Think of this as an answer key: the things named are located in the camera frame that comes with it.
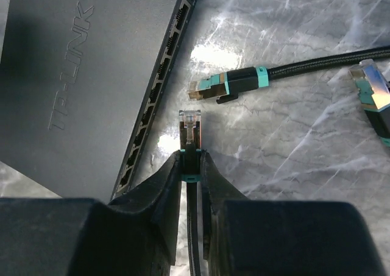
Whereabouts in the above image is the black box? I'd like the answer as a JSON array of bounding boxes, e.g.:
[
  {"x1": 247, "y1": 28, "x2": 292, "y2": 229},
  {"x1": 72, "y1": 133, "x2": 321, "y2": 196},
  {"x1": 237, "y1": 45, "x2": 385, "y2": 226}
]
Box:
[{"x1": 1, "y1": 0, "x2": 197, "y2": 202}]

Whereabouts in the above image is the black cable teal plug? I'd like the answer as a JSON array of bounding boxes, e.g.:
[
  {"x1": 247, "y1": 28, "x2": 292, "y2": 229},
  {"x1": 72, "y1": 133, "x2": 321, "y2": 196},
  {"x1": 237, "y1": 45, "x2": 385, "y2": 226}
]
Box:
[{"x1": 179, "y1": 110, "x2": 202, "y2": 275}]

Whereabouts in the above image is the black cable with plug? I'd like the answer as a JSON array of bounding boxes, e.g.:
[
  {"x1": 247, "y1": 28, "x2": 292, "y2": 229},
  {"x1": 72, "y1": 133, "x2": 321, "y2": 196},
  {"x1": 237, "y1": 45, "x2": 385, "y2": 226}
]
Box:
[{"x1": 187, "y1": 46, "x2": 390, "y2": 104}]

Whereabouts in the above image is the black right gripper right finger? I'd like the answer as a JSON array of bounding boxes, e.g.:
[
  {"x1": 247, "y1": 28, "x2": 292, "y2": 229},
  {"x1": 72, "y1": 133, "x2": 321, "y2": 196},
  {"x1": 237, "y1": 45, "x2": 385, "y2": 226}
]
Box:
[{"x1": 200, "y1": 152, "x2": 386, "y2": 275}]

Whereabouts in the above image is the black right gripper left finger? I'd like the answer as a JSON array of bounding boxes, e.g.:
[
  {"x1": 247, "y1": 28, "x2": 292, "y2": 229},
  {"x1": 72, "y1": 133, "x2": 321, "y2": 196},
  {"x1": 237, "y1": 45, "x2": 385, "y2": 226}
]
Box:
[{"x1": 1, "y1": 152, "x2": 180, "y2": 275}]

